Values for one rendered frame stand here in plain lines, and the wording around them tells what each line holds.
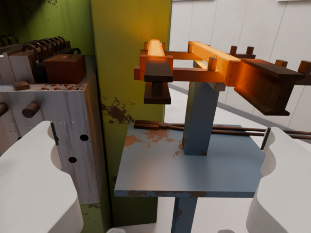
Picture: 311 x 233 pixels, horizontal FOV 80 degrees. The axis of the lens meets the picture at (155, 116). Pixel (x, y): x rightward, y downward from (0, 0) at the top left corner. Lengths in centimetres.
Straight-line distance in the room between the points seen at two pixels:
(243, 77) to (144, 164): 31
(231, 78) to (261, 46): 225
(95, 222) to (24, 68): 62
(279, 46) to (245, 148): 194
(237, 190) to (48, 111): 51
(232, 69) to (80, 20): 88
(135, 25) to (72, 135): 41
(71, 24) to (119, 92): 46
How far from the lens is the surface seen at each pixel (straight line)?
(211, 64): 34
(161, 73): 19
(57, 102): 57
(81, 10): 106
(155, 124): 63
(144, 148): 54
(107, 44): 70
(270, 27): 251
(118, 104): 76
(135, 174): 46
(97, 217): 87
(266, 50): 251
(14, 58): 64
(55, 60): 61
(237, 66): 28
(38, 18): 111
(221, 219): 139
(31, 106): 57
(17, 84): 61
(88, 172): 69
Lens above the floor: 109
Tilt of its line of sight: 27 degrees down
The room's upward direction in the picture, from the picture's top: 2 degrees clockwise
